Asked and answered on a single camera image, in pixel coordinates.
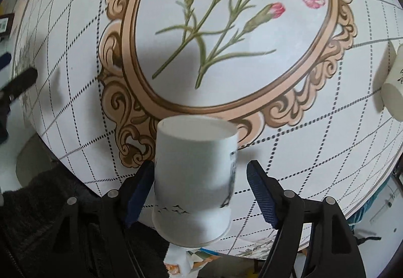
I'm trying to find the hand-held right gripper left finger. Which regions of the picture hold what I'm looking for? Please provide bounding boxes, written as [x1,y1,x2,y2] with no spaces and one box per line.
[47,160,155,278]

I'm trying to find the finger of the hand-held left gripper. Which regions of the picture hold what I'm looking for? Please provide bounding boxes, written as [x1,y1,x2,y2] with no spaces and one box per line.
[0,51,13,70]
[0,67,39,103]

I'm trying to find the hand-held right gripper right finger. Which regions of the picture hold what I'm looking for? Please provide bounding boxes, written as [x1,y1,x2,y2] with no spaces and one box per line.
[246,160,367,278]

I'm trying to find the white cup with ink print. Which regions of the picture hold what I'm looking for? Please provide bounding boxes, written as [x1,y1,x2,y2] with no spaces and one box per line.
[151,115,239,248]
[380,43,403,123]

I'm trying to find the black box with label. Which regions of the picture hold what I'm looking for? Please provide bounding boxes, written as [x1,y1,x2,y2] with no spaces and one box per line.
[0,13,16,43]

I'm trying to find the floral printed box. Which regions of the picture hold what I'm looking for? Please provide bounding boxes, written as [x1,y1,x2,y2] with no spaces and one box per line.
[164,243,227,278]

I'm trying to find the teal cloth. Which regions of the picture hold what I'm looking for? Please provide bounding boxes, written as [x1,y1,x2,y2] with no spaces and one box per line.
[348,201,374,230]

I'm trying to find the floral printed tablecloth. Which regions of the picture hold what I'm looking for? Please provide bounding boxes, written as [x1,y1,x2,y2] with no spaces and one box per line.
[12,0,403,257]

